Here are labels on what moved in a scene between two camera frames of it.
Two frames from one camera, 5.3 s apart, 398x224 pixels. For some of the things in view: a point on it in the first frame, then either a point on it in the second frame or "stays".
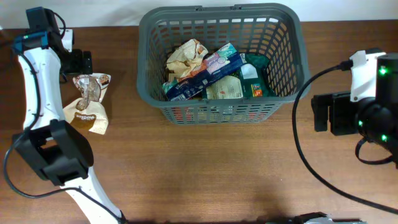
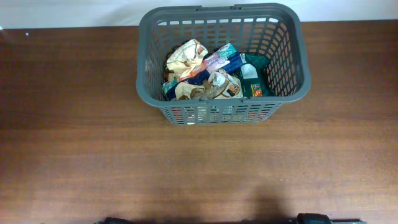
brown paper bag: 89,112 → 221,85
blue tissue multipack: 222,61 stays
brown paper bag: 185,58 stays
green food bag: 255,76 stays
